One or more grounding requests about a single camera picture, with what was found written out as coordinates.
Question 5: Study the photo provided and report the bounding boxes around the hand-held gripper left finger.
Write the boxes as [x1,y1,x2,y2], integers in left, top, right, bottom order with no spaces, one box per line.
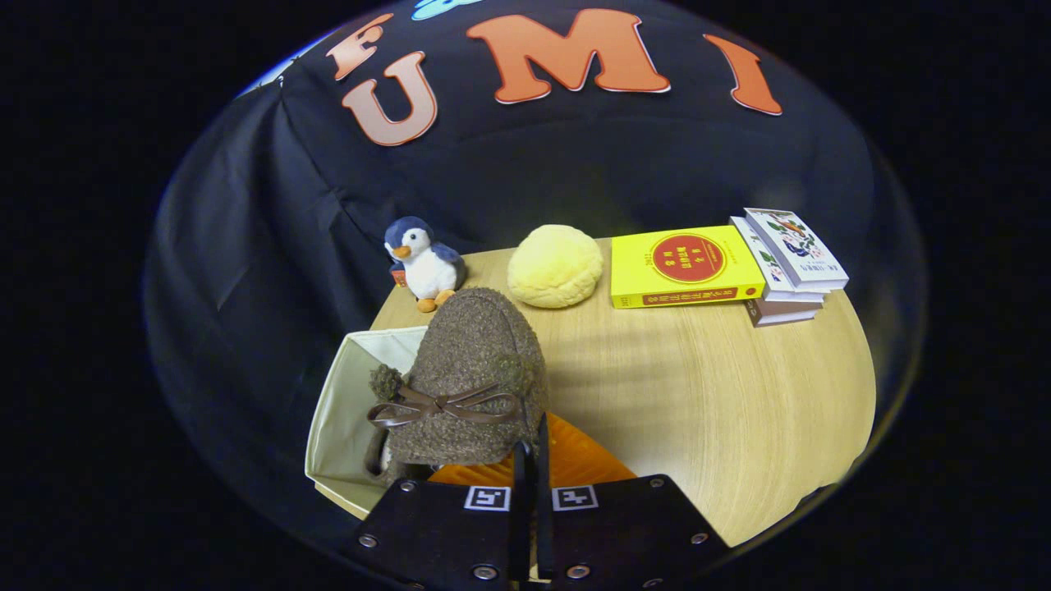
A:
[341,441,535,591]

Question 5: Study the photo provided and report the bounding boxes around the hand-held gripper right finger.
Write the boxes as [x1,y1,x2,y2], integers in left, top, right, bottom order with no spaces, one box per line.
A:
[538,413,732,591]

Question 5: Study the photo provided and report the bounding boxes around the brown fuzzy shoe with bow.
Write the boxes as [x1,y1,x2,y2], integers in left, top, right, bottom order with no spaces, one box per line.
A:
[367,286,549,467]
[364,427,407,485]

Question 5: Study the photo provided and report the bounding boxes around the brown fabric storage box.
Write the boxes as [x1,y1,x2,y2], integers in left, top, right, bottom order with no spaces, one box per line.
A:
[305,326,429,520]

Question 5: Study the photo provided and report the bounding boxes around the penguin plush toy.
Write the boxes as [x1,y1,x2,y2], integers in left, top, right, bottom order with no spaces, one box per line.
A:
[383,216,467,314]

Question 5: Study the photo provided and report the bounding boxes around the yellow round plush cushion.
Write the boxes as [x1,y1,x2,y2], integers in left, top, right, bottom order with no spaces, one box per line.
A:
[507,224,605,309]

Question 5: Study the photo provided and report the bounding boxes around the brown-edged book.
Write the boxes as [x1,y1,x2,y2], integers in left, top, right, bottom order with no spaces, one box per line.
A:
[746,297,822,328]

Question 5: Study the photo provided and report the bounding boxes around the yellow book with red circle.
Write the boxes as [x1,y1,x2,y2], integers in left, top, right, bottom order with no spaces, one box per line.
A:
[610,225,767,310]

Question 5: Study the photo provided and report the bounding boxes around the white illustrated book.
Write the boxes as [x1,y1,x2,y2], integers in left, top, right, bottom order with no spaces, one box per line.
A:
[744,207,850,292]

